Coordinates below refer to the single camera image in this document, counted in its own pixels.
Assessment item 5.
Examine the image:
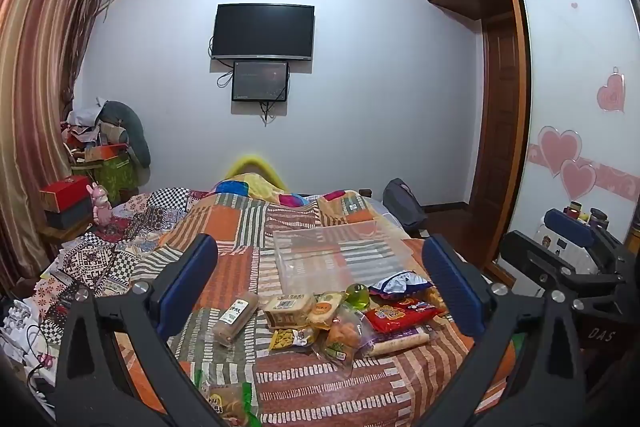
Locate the red gift box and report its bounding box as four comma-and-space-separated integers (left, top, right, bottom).
40, 175, 93, 212

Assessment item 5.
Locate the clear plastic container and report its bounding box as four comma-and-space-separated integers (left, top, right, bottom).
272, 221, 426, 299

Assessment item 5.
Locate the brown roll cake packet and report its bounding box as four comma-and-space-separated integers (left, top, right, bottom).
212, 292, 261, 347

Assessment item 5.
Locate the orange face snack packet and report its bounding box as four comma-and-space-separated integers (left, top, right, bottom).
306, 291, 346, 330

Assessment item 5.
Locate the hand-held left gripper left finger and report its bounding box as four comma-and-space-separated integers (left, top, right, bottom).
52, 233, 236, 427

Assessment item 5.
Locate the green snack packet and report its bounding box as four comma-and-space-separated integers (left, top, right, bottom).
192, 369, 263, 427

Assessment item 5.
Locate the long beige biscuit packet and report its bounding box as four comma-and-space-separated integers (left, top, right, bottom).
367, 327, 431, 355

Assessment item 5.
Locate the wooden nightstand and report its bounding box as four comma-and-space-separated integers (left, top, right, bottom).
40, 222, 96, 248

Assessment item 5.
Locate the flat orange box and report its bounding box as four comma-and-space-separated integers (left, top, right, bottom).
82, 144, 128, 164

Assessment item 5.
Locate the blue and white snack packet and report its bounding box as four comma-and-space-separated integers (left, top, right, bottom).
370, 270, 433, 303

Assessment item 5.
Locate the green jelly cup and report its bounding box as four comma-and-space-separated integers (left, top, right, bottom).
345, 283, 372, 310

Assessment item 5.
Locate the patchwork blanket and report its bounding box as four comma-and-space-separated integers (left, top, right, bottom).
30, 172, 526, 427

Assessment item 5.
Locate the dark grey box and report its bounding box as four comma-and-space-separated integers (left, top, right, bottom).
44, 202, 98, 230

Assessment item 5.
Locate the pink toy rabbit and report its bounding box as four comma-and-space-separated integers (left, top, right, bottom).
87, 182, 115, 225

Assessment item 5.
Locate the pile of clothes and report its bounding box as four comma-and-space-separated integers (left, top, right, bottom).
60, 97, 131, 158

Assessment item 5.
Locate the black wall television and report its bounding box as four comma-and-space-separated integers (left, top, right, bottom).
210, 4, 316, 62

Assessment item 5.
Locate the small black wall screen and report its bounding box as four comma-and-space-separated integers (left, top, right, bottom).
231, 61, 291, 102

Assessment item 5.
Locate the white sliding wardrobe door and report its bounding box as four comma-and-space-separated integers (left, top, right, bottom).
510, 0, 640, 258

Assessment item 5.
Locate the clear bag of orange snacks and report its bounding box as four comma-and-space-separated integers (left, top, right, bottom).
312, 304, 378, 365

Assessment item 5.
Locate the green cardboard box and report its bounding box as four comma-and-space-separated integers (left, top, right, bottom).
92, 154, 138, 202

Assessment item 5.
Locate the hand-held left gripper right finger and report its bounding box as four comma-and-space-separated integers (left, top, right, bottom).
422, 234, 588, 427

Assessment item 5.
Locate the red snack packet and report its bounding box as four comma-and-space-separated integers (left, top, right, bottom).
364, 297, 448, 334

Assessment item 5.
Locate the yellow plush item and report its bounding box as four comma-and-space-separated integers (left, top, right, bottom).
222, 154, 286, 188

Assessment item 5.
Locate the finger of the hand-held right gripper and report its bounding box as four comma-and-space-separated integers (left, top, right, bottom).
544, 208, 626, 268
499, 231, 621, 303

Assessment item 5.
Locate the brown wooden door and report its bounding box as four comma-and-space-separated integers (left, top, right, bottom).
470, 14, 521, 208

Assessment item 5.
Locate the striped brown curtain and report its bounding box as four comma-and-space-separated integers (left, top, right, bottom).
0, 0, 108, 288

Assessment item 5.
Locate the white lace cloth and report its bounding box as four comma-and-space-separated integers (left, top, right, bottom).
0, 299, 41, 358

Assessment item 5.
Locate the yellow snack packet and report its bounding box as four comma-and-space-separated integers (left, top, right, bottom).
269, 326, 318, 353

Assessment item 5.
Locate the white container with sticker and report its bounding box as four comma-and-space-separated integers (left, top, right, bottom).
532, 224, 571, 258

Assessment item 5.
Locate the dark backpack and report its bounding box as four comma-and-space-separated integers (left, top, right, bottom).
382, 178, 428, 230

